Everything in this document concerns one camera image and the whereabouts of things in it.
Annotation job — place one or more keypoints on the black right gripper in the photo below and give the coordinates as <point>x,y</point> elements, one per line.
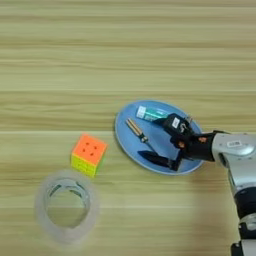
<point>198,146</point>

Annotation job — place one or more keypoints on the green white eraser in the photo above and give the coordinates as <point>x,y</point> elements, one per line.
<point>148,114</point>

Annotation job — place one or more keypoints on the orange yellow puzzle cube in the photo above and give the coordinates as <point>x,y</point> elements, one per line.
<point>89,150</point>

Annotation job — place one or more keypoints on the blue round plate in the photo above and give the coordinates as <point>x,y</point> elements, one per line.
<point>133,143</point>

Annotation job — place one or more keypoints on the small black box white label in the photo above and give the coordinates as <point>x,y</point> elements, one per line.
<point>176,123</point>

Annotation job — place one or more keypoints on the clear tape roll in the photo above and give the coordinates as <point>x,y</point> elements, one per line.
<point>41,213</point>

